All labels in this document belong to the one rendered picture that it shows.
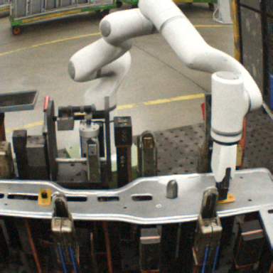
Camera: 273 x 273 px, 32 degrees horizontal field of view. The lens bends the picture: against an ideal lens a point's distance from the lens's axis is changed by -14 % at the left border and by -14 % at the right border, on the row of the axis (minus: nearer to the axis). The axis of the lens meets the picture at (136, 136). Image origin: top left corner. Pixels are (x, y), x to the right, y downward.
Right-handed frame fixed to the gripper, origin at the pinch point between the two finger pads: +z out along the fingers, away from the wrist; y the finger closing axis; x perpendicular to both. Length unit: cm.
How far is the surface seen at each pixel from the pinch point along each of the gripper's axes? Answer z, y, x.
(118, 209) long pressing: 3.1, 0.6, -26.6
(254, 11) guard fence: 0, -285, 101
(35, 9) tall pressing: 65, -694, -158
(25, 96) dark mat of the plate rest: -13, -41, -56
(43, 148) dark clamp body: -4, -21, -47
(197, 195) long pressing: 3.1, -3.7, -5.9
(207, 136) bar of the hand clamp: -7.0, -18.4, -1.4
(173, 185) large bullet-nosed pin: -0.7, -3.6, -12.6
